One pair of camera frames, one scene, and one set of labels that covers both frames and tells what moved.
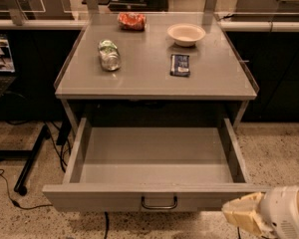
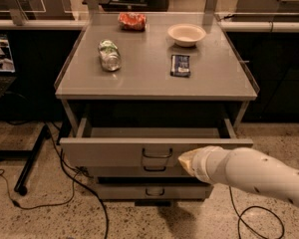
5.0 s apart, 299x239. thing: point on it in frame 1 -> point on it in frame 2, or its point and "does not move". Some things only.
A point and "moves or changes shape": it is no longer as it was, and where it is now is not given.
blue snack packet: [179, 65] does not move
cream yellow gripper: [279, 211] -> [202, 164]
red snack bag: [132, 21] does not move
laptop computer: [2, 69] does not move
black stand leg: [32, 157] does not move
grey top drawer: [151, 164] moves or changes shape
